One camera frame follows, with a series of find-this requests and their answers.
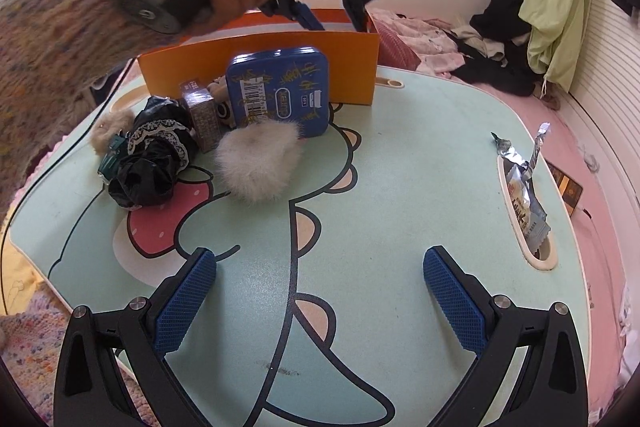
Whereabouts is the opened silver snack packet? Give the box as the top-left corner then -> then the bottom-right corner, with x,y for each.
490,123 -> 552,253

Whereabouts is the person's knitted sweater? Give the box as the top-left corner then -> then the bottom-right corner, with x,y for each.
0,279 -> 151,427

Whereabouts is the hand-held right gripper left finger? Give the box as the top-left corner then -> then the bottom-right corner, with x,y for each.
52,247 -> 218,427

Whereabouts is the person's left forearm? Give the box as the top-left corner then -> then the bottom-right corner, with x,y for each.
0,0 -> 186,228

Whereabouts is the orange cardboard box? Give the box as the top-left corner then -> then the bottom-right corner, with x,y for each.
137,8 -> 382,106

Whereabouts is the dark smartphone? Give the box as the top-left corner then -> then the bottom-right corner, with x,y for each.
545,159 -> 584,212

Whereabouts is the small shiny card box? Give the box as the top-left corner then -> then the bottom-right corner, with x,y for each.
180,79 -> 223,152

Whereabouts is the cream fluffy pom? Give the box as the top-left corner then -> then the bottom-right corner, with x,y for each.
214,124 -> 301,204

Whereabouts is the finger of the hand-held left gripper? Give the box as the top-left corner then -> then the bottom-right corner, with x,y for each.
341,0 -> 373,32
260,0 -> 326,32

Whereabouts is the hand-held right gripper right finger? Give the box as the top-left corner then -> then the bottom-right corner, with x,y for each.
423,246 -> 588,427

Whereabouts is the brown fluffy pom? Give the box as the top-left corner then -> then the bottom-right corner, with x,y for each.
90,109 -> 135,155

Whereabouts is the beige garment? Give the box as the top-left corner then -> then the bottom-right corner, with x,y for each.
452,24 -> 506,60

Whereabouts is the white dog figure keychain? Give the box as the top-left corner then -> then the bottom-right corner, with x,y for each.
207,77 -> 236,128

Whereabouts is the dark green small item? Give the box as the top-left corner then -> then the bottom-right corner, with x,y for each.
97,134 -> 128,185

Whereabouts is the light green hanging garment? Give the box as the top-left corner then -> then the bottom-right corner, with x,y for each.
518,0 -> 586,94

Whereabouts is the black garment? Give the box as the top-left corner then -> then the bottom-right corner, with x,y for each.
452,42 -> 543,98
470,0 -> 531,40

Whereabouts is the blue metal tin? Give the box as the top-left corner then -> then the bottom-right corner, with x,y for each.
225,46 -> 332,138

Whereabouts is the red patterned pillow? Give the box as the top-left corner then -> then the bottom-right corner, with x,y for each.
375,19 -> 421,70

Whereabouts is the yellow printed blanket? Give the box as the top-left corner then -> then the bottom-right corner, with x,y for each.
0,232 -> 66,313

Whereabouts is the cartoon dinosaur print desktop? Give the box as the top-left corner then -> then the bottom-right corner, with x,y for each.
2,57 -> 596,427

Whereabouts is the white slatted headboard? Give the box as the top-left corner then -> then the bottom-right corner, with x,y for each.
570,0 -> 640,188

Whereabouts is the black lace-trimmed cloth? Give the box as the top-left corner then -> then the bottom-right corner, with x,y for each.
109,96 -> 198,208

